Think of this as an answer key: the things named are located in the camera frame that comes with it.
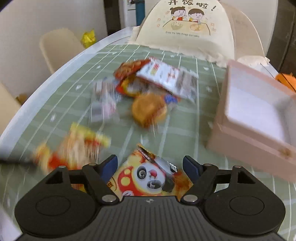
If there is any yellow red cartoon snack packet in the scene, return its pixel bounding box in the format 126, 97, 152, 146
33, 122, 112, 193

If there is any panda snack packet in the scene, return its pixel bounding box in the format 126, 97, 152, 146
107, 144, 193, 199

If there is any clear grey snack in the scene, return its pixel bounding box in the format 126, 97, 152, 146
90, 77, 119, 123

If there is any red white snack packet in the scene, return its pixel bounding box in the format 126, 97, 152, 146
115, 57, 200, 103

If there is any red quail egg packet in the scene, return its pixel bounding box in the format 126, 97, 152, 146
113, 59, 150, 81

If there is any green grid tablecloth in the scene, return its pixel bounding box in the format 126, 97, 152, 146
0, 43, 296, 237

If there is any near beige chair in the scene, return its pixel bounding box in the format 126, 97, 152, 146
0, 83, 21, 134

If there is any beige chair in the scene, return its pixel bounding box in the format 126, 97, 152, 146
0, 83, 21, 134
39, 28, 85, 74

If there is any pink storage box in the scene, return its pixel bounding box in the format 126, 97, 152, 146
207, 60, 295, 182

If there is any round pastry in wrapper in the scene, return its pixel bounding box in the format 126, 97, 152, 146
132, 93, 168, 128

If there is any orange box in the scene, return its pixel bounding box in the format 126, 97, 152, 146
275, 73, 296, 92

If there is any yellow plastic bag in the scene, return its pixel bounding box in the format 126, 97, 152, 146
81, 29, 96, 49

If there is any cream cartoon chair cover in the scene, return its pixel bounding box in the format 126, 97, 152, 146
129, 1, 235, 67

